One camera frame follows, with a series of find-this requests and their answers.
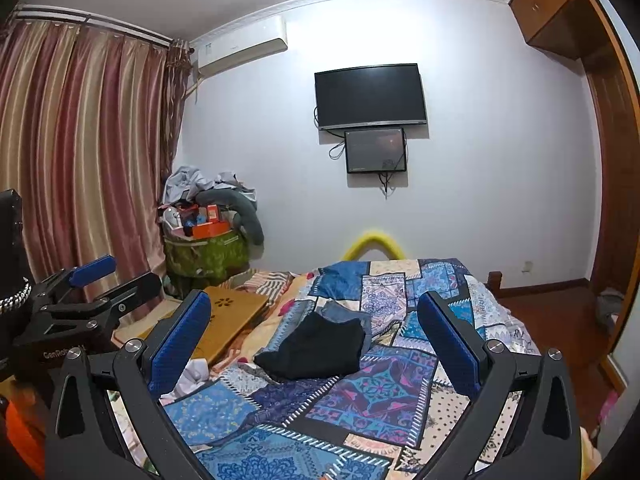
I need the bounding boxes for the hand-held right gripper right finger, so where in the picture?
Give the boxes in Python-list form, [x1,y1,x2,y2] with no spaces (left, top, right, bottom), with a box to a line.
[416,290,583,480]

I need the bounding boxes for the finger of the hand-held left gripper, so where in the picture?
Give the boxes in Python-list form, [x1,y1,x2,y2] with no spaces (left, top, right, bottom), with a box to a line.
[37,270,165,333]
[31,254,117,306]

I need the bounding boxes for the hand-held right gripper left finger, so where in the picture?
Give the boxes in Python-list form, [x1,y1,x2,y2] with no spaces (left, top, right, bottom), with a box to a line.
[45,289,216,480]

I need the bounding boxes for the black pants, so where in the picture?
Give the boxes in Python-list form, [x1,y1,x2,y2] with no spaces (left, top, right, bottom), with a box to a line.
[254,312,366,381]

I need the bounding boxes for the white plastic bag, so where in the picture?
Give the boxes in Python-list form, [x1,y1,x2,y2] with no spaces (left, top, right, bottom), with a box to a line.
[167,357,211,402]

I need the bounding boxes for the wooden lap desk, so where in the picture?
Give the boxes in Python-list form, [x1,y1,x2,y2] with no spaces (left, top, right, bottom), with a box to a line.
[135,285,271,366]

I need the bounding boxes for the green fabric bag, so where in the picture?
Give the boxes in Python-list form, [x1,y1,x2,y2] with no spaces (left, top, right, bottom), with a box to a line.
[164,230,251,282]

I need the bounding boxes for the blue patchwork blanket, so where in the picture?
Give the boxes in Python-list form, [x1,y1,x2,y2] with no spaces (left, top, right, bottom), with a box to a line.
[160,258,543,480]

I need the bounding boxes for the orange box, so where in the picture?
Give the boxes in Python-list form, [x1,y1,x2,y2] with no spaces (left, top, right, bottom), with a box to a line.
[190,220,236,240]

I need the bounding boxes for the striped orange bedsheet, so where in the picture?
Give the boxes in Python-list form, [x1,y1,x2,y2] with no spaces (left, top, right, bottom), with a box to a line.
[235,270,297,302]

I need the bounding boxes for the blue jeans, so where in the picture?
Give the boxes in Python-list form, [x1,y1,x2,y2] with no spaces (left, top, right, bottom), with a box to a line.
[315,301,374,356]

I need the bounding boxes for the orange object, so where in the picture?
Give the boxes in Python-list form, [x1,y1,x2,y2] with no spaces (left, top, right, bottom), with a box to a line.
[0,390,48,480]

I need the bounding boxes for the striped pink curtain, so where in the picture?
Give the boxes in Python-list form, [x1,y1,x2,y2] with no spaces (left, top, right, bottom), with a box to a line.
[0,20,193,306]

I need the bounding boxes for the cream floral bedsheet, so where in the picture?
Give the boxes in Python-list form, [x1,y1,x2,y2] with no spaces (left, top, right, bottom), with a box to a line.
[235,271,322,363]

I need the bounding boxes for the pale clothes pile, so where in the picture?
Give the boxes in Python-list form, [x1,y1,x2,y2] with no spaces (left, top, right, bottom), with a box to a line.
[162,165,256,207]

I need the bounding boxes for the yellow foam arch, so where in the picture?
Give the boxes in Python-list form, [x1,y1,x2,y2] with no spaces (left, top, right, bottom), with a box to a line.
[341,230,405,262]

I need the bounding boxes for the grey cushion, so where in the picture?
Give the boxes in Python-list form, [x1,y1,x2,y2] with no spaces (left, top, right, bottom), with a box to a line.
[197,187,265,246]

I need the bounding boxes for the grey cloth bundle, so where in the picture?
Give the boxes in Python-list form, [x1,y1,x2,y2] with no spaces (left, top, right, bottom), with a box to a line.
[597,287,624,332]

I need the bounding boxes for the wooden wardrobe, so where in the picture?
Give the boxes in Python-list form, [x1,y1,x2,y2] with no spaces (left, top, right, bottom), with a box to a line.
[507,0,640,396]

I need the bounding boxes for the white curtain rod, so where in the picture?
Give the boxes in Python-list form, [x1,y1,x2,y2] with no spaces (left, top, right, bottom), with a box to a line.
[12,2,193,52]

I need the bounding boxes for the white air conditioner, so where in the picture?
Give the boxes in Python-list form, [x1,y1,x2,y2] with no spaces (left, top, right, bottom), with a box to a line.
[191,15,289,78]

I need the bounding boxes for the small wall monitor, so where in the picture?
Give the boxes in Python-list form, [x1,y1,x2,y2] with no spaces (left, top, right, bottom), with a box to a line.
[344,127,407,175]

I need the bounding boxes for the black wall television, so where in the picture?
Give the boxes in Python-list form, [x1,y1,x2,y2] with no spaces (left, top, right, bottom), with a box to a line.
[314,63,428,132]

